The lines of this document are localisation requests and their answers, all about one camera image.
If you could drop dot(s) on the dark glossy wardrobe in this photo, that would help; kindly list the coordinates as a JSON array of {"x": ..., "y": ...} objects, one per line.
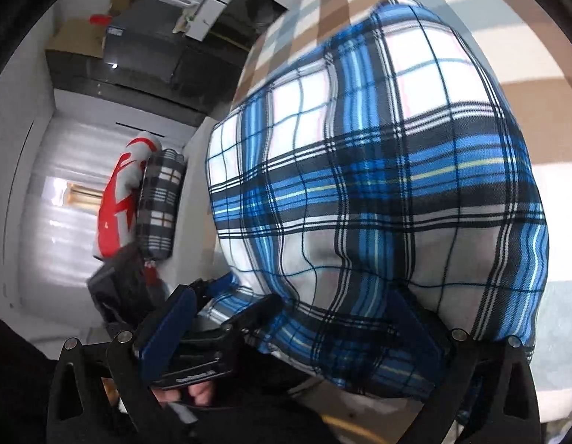
[{"x": 198, "y": 74}]

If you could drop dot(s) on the black white plaid pillow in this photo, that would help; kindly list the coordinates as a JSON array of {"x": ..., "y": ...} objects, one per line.
[{"x": 159, "y": 203}]

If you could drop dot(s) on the person's left hand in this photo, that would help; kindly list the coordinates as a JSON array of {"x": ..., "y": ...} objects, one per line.
[{"x": 198, "y": 393}]

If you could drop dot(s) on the red cloth item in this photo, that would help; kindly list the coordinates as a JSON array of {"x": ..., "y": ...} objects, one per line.
[{"x": 100, "y": 19}]

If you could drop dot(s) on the red white pillow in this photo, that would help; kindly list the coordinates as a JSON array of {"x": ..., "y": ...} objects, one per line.
[{"x": 112, "y": 208}]

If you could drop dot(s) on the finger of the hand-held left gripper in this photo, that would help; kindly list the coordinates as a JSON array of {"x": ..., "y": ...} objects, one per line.
[
  {"x": 251, "y": 313},
  {"x": 219, "y": 284}
]

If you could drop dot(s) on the person's dark clothing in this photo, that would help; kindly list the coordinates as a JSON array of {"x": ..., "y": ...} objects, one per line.
[{"x": 13, "y": 379}]

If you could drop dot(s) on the dark grey case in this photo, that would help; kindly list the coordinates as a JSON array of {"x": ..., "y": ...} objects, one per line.
[{"x": 142, "y": 32}]

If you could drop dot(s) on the white curtain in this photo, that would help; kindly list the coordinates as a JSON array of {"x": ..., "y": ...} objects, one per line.
[{"x": 59, "y": 249}]

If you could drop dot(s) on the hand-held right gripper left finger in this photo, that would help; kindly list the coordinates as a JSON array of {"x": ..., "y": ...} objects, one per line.
[{"x": 165, "y": 333}]

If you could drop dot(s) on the blue plaid shirt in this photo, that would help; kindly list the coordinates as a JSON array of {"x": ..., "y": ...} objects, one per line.
[{"x": 360, "y": 171}]

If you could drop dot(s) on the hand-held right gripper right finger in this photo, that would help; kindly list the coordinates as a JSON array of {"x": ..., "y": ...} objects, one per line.
[{"x": 427, "y": 347}]

